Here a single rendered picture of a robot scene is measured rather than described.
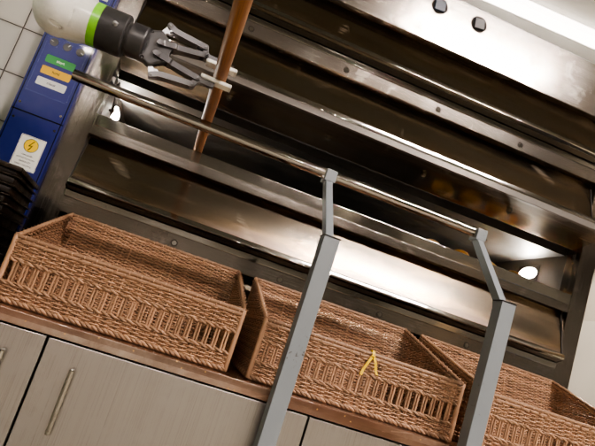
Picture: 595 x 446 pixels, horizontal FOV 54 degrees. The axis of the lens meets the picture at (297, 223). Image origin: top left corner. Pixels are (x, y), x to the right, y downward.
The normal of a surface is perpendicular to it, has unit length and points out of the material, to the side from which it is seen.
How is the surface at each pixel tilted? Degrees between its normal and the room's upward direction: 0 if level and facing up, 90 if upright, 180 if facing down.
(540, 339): 70
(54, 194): 90
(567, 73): 90
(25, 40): 90
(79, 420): 90
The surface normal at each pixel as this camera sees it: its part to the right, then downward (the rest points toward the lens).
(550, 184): 0.33, -0.43
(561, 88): 0.24, -0.12
